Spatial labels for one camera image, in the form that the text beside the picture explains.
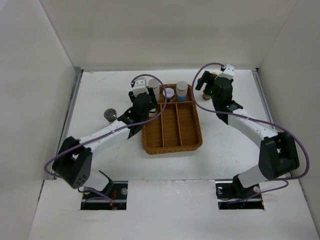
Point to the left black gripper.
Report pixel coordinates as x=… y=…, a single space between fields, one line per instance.
x=153 y=104

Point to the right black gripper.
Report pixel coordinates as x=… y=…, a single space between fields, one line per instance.
x=207 y=78

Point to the white shaker silver cap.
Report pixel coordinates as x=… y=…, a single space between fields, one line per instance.
x=155 y=85

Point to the white shaker blue label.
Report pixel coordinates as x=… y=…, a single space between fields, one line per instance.
x=181 y=90

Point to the spice jar red label lid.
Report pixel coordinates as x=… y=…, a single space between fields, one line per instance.
x=168 y=94

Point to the dark pepper grinder jar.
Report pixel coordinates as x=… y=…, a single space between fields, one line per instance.
x=110 y=115

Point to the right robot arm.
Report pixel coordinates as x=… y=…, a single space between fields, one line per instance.
x=277 y=149

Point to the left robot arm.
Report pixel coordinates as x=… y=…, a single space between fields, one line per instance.
x=74 y=160

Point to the brown wicker tray basket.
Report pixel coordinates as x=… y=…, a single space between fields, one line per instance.
x=177 y=129

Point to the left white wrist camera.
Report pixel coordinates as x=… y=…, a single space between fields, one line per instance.
x=139 y=86

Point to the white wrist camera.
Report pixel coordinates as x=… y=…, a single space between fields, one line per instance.
x=139 y=86
x=228 y=72

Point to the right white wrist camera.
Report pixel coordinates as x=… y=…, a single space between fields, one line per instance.
x=228 y=72

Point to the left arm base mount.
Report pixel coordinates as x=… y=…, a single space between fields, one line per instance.
x=112 y=198

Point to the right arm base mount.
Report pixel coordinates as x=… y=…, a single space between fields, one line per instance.
x=232 y=196

